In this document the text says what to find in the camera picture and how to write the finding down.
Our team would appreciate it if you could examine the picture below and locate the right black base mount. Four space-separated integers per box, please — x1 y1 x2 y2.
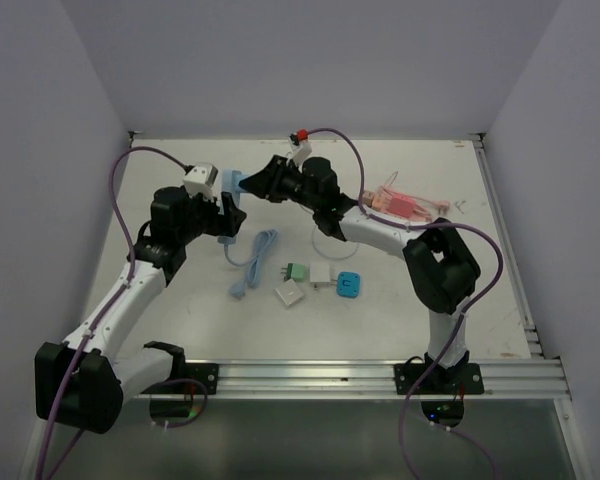
393 356 485 396

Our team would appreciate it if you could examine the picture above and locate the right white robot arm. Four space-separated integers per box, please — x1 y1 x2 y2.
239 155 481 393

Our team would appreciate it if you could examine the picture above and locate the white cube charger plug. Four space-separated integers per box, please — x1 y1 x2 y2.
309 261 332 291

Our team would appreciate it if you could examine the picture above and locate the pink cord with plug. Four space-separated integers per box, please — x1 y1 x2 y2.
374 170 452 226

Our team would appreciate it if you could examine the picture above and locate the blue coiled cord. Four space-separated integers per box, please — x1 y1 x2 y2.
215 227 281 301

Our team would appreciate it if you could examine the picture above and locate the pink power strip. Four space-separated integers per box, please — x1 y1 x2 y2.
380 199 431 223

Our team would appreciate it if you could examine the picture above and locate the tan cube adapter on strip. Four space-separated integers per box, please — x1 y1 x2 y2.
360 190 376 208

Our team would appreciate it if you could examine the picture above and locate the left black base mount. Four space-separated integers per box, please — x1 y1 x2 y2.
142 362 220 396

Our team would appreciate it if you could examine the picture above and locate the blue power strip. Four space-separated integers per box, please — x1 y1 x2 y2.
221 169 239 206

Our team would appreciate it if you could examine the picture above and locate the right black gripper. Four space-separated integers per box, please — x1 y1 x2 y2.
240 155 320 212

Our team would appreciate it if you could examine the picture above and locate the aluminium front rail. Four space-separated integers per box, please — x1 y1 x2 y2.
44 357 572 401

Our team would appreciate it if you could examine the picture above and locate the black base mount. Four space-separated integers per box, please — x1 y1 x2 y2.
393 356 485 396
142 362 220 396

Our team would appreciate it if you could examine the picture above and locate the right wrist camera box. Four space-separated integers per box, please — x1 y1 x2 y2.
287 129 312 169

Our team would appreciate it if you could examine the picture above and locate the green charger plug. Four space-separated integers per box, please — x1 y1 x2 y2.
281 262 308 282

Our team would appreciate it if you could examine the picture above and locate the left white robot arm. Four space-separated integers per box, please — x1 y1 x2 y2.
34 186 246 434

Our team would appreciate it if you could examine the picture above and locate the red pink charger plug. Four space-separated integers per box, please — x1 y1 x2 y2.
387 196 416 219

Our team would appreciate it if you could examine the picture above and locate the blue round plug adapter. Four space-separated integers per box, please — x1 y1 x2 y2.
335 271 362 299

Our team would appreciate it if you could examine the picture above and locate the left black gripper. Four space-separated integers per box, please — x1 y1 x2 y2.
176 187 245 244

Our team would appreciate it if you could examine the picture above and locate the light blue charger plug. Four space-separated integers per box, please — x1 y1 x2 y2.
229 170 250 194

